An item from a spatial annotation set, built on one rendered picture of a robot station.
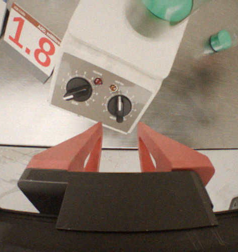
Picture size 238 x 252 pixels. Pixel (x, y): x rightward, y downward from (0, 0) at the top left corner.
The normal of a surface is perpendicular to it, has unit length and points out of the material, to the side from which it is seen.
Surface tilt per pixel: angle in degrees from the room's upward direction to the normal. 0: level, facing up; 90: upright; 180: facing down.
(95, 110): 30
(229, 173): 0
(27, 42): 40
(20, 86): 0
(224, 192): 0
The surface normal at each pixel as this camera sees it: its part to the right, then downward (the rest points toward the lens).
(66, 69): 0.02, 0.58
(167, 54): 0.23, 0.14
